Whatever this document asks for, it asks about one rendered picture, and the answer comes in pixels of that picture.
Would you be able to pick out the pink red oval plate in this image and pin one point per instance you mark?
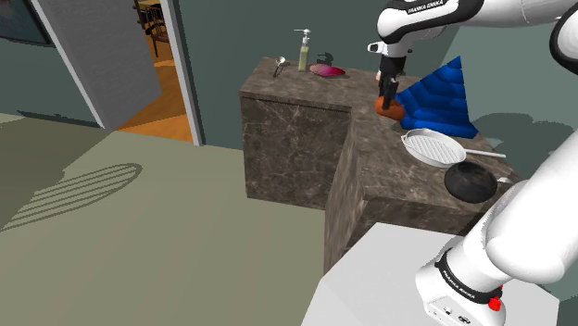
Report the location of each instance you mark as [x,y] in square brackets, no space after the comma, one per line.
[327,70]

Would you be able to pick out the green soap dispenser bottle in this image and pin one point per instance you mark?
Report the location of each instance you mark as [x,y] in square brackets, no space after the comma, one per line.
[303,56]

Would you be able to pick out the silver ladle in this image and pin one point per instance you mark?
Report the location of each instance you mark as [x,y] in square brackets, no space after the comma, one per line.
[279,62]

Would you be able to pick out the white ribbed grill pan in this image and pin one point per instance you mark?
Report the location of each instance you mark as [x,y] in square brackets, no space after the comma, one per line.
[433,148]

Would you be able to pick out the black round pan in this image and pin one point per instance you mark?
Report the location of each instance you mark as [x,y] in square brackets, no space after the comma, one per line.
[470,183]

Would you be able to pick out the dark framed wall picture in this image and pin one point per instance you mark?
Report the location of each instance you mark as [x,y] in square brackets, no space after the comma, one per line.
[20,18]

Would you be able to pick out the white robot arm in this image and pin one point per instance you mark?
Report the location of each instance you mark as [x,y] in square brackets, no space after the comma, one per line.
[519,234]

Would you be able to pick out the light grey robot stand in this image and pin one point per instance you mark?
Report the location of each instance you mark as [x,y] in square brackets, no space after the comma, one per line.
[370,280]

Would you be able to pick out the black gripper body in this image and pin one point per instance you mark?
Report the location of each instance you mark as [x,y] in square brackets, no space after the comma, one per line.
[391,70]

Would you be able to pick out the blue draped cloth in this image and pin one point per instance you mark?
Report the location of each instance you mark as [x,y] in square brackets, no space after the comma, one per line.
[440,104]

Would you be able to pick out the dark wooden chair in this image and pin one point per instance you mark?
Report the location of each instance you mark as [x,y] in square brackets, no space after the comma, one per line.
[155,27]

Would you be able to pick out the orange round bread loaf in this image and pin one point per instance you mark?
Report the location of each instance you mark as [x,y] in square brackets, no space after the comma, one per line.
[393,111]

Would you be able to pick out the grey open door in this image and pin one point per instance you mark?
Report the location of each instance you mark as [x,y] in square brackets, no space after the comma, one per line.
[108,63]

